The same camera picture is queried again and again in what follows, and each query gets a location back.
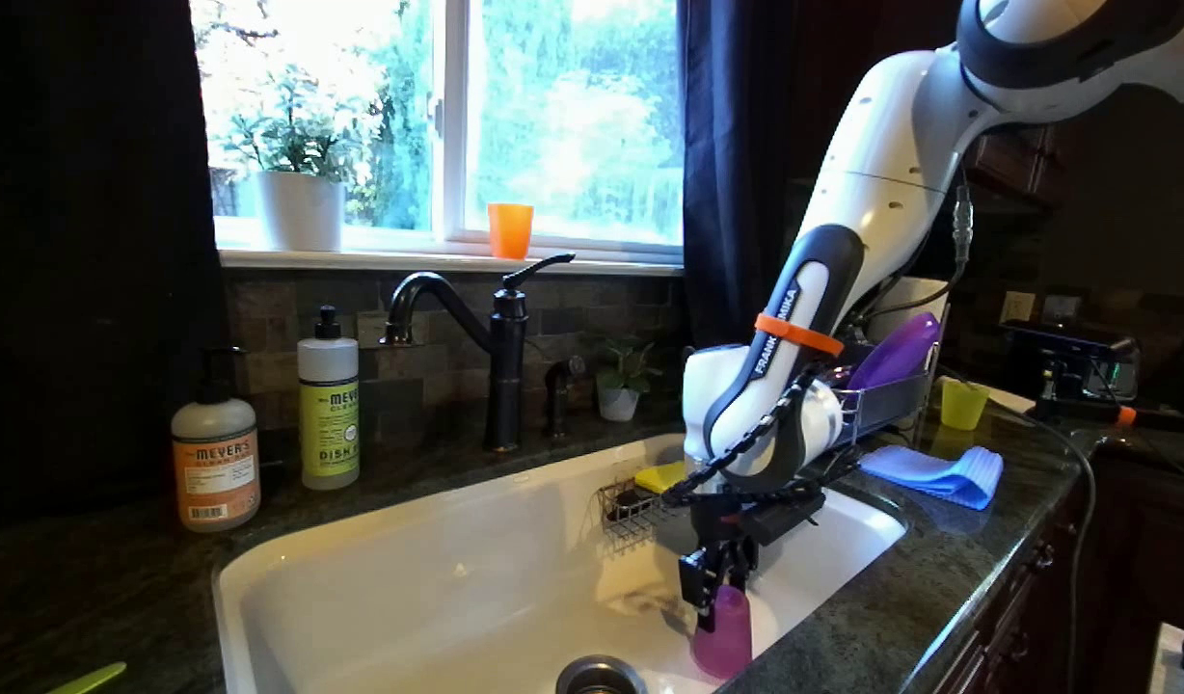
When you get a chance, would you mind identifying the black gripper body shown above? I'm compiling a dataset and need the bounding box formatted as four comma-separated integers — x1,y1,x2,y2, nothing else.
682,475,831,580

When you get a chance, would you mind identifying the purple plastic cup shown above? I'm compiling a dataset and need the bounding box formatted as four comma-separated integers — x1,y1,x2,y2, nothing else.
690,580,758,682

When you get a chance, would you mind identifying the green plastic cup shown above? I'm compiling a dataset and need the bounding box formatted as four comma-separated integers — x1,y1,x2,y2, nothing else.
939,374,990,435

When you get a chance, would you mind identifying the orange plastic cup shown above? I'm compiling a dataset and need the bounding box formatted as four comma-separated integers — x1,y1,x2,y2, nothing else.
485,201,537,261

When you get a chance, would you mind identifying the yellow sponge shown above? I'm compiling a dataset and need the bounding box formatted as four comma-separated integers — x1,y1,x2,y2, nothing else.
632,458,693,502

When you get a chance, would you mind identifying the metal sink drain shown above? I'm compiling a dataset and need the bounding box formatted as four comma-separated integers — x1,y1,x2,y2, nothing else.
552,651,652,694

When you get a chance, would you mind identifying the small plant in white pot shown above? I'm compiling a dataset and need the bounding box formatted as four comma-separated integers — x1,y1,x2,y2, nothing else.
588,337,664,428

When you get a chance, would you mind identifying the blue folded cloth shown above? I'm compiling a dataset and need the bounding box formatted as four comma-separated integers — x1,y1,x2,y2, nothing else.
857,444,1006,513

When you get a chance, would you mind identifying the purple plastic bowl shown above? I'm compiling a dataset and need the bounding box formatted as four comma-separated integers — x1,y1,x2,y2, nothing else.
846,313,948,399

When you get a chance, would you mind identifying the white kitchen sink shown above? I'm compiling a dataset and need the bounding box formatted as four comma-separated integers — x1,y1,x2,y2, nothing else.
211,428,909,694

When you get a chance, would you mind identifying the dark bronze faucet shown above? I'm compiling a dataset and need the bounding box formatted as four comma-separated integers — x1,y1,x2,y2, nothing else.
381,250,580,454

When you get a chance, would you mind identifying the dark curtain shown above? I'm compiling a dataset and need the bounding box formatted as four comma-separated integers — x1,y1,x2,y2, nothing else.
674,0,816,350
0,0,227,526

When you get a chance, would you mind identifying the black countertop appliance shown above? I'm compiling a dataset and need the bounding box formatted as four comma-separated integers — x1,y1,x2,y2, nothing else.
1002,322,1145,412

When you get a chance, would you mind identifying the white soap bottle green label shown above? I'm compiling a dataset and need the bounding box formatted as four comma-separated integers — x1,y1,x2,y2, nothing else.
292,301,363,494

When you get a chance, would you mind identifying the white framed window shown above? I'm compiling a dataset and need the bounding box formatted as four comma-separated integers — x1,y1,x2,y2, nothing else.
187,0,688,274

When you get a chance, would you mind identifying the brown soap bottle orange label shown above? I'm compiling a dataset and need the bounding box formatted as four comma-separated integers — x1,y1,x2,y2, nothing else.
168,344,268,536

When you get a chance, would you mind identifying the large plant in white pot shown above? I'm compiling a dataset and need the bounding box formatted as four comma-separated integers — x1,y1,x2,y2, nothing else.
222,72,363,256

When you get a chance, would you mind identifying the wire sponge holder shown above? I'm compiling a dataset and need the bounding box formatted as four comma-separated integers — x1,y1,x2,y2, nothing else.
598,479,700,547

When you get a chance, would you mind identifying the orange strap on arm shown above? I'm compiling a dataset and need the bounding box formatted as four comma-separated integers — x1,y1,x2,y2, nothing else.
753,313,850,364

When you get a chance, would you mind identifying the black power cable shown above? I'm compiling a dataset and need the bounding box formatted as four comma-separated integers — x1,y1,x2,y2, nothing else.
998,407,1109,694

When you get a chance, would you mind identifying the green utensil handle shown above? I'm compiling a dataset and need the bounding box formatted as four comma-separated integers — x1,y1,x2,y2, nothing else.
46,660,133,694

